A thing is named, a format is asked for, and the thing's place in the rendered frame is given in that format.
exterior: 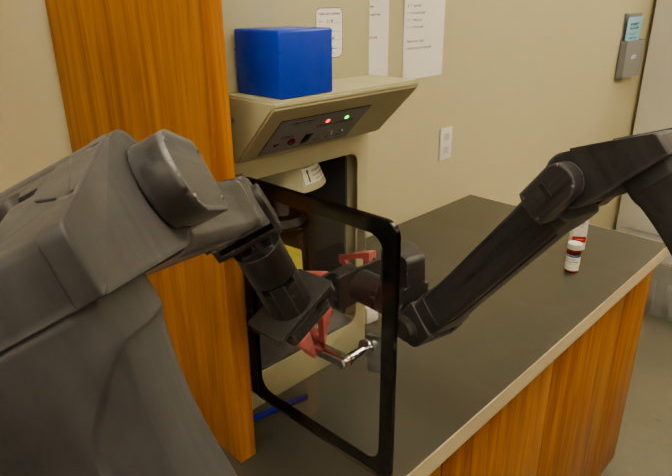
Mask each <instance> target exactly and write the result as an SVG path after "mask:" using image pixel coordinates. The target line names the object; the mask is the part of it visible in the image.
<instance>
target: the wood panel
mask: <svg viewBox="0 0 672 476"><path fill-rule="evenodd" d="M45 4H46V9H47V15H48V21H49V26H50V32H51V37H52V43H53V48H54V54H55V60H56V65H57V71H58V76H59V82H60V87H61V93H62V99H63V104H64V110H65V115H66V121H67V126H68V132H69V137H70V143H71V149H72V153H74V152H75V151H77V150H79V149H81V148H83V147H84V146H86V145H88V144H90V142H91V141H92V140H94V139H96V138H98V137H100V136H102V135H103V134H108V133H110V132H112V131H114V130H116V129H120V130H123V131H125V132H126V133H128V134H129V135H130V136H132V137H133V138H134V139H135V140H136V141H137V142H140V141H141V140H143V139H145V138H147V137H149V136H151V135H152V134H154V133H156V132H158V131H160V130H162V129H166V130H168V131H171V132H173V133H175V134H178V135H180V136H182V137H184V138H187V139H189V140H191V141H192V142H193V143H194V145H195V147H196V148H197V149H198V150H199V152H200V155H201V156H202V158H203V160H204V162H205V163H206V165H207V167H208V168H209V170H210V172H211V174H212V176H213V177H214V179H215V181H217V182H221V181H224V180H227V179H235V171H234V158H233V144H232V131H231V118H230V105H229V92H228V79H227V65H226V52H225V39H224V26H223V13H222V0H45ZM147 277H148V279H149V281H150V283H151V284H152V286H153V288H154V289H155V291H156V293H157V295H158V296H159V298H160V300H161V302H162V304H163V316H164V320H165V323H166V327H167V330H168V333H169V336H170V339H171V342H172V345H173V348H174V351H175V354H176V356H177V359H178V362H179V364H180V367H181V370H182V372H183V374H184V377H185V379H186V381H187V384H188V386H189V389H190V391H191V393H192V395H193V397H194V399H195V401H196V403H197V405H198V408H199V410H200V411H201V413H202V415H203V417H204V419H205V421H206V423H207V425H208V427H209V428H210V430H211V432H212V434H213V435H214V437H215V439H216V441H217V442H218V443H219V444H220V445H221V446H223V447H224V448H225V449H226V450H227V451H228V452H229V453H231V454H232V455H233V456H234V457H235V458H236V459H237V460H239V461H240V462H241V463H242V462H244V461H245V460H247V459H248V458H250V457H251V456H253V455H254V454H256V448H255V434H254V421H253V408H252V395H251V382H250V369H249V355H248V342H247V329H246V316H245V303H244V289H243V276H242V269H241V268H240V266H239V265H238V263H237V262H236V260H235V258H234V257H232V258H230V259H228V260H226V261H224V262H222V263H220V264H219V262H218V261H217V260H216V258H215V257H214V256H213V255H212V254H209V255H206V254H205V253H204V254H201V255H199V256H196V257H193V258H191V259H188V260H186V261H183V262H180V263H178V264H175V265H173V266H170V267H167V268H165V269H162V270H160V271H157V272H154V273H152V274H149V275H147Z"/></svg>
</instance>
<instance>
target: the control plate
mask: <svg viewBox="0 0 672 476"><path fill-rule="evenodd" d="M371 106H372V105H367V106H361V107H356V108H351V109H346V110H340V111H335V112H330V113H325V114H319V115H314V116H309V117H303V118H298V119H293V120H288V121H282V122H281V123H280V125H279V126H278V128H277V129H276V130H275V132H274V133H273V135H272V136H271V138H270V139H269V140H268V142H267V143H266V145H265V146H264V148H263V149H262V150H261V152H260V153H259V155H258V156H263V155H267V154H271V153H276V152H280V151H284V150H288V149H293V148H297V147H301V146H306V145H310V144H314V143H318V142H323V141H327V140H331V139H336V138H340V137H344V136H346V135H347V134H348V133H349V131H350V130H351V129H352V128H353V127H354V126H355V124H356V123H357V122H358V121H359V120H360V119H361V117H362V116H363V115H364V114H365V113H366V111H367V110H368V109H369V108H370V107H371ZM346 115H350V116H349V117H348V118H347V119H344V117H345V116H346ZM329 118H331V120H330V121H329V122H328V123H325V121H326V120H327V119H329ZM341 128H343V132H342V133H341V131H340V132H339V130H340V129H341ZM331 130H333V132H332V133H333V134H332V135H331V134H328V133H329V132H330V131H331ZM309 133H314V134H313V135H312V136H311V137H310V139H309V140H308V141H307V142H304V143H300V142H301V140H302V139H303V138H304V136H305V135H306V134H309ZM319 133H323V134H322V137H320V136H317V135H318V134H319ZM291 139H295V140H296V142H295V143H294V144H292V145H288V144H287V142H288V141H289V140H291ZM275 143H279V145H278V146H276V147H273V145H274V144H275ZM258 156H257V157H258Z"/></svg>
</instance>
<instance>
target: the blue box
mask: <svg viewBox="0 0 672 476"><path fill-rule="evenodd" d="M234 36H235V49H234V50H235V51H236V65H237V79H238V91H239V92H240V93H244V94H250V95H256V96H262V97H268V98H274V99H280V100H283V99H290V98H296V97H302V96H309V95H315V94H322V93H328V92H332V49H333V48H332V29H331V28H329V27H300V26H277V27H255V28H236V29H235V30H234Z"/></svg>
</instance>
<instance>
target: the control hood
mask: <svg viewBox="0 0 672 476"><path fill-rule="evenodd" d="M418 84H419V81H418V80H417V79H408V78H398V77H389V76H379V75H362V76H355V77H347V78H340V79H333V80H332V92H328V93H322V94H315V95H309V96H302V97H296V98H290V99H283V100H280V99H274V98H268V97H262V96H256V95H250V94H244V93H240V92H238V93H231V94H229V105H230V118H231V131H232V144H233V158H234V162H235V163H242V162H246V161H250V160H254V159H259V158H263V157H267V156H271V155H276V154H280V153H284V152H288V151H292V150H297V149H301V148H305V147H309V146H314V145H318V144H322V143H326V142H331V141H335V140H339V139H343V138H347V137H352V136H356V135H360V134H364V133H369V132H373V131H376V130H379V129H380V128H381V127H382V125H383V124H384V123H385V122H386V121H387V120H388V119H389V118H390V117H391V116H392V114H393V113H394V112H395V111H396V110H397V109H398V108H399V107H400V106H401V105H402V104H403V102H404V101H405V100H406V99H407V98H408V97H409V96H410V95H411V94H412V93H413V91H414V90H415V89H416V88H417V87H418ZM367 105H372V106H371V107H370V108H369V109H368V110H367V111H366V113H365V114H364V115H363V116H362V117H361V119H360V120H359V121H358V122H357V123H356V124H355V126H354V127H353V128H352V129H351V130H350V131H349V133H348V134H347V135H346V136H344V137H340V138H336V139H331V140H327V141H323V142H318V143H314V144H310V145H306V146H301V147H297V148H293V149H288V150H284V151H280V152H276V153H271V154H267V155H263V156H258V155H259V153H260V152H261V150H262V149H263V148H264V146H265V145H266V143H267V142H268V140H269V139H270V138H271V136H272V135H273V133H274V132H275V130H276V129H277V128H278V126H279V125H280V123H281V122H282V121H288V120H293V119H298V118H303V117H309V116H314V115H319V114H325V113H330V112H335V111H340V110H346V109H351V108H356V107H361V106H367ZM257 156H258V157H257Z"/></svg>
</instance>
